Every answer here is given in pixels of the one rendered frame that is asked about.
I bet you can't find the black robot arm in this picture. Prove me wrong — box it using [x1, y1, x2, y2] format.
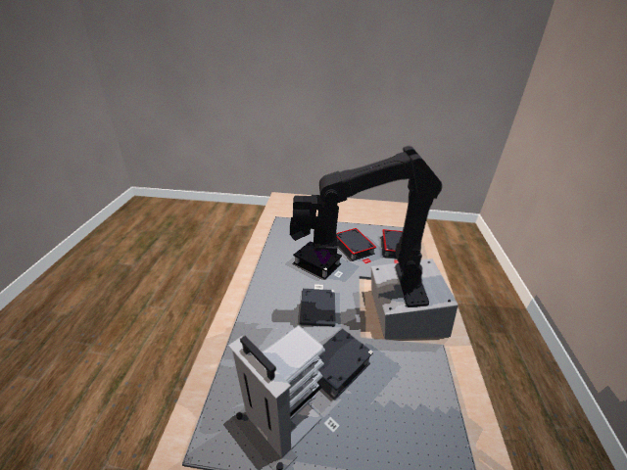
[290, 146, 442, 307]

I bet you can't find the white multi-well plate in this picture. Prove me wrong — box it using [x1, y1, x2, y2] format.
[263, 325, 325, 382]

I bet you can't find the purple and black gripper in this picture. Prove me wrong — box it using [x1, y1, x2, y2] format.
[313, 224, 338, 264]

